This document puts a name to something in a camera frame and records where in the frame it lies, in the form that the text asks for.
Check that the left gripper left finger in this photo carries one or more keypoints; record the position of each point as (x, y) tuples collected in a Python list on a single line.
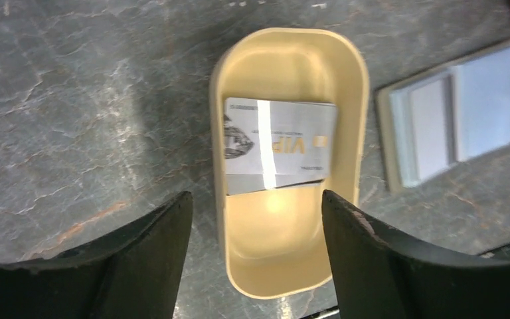
[(131, 272)]

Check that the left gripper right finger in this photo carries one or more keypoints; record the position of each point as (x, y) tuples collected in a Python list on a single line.
[(380, 271)]

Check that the beige oval tray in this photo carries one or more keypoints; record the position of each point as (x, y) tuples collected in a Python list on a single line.
[(273, 240)]

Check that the silver VIP credit card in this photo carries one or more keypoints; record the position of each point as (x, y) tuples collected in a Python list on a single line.
[(271, 144)]

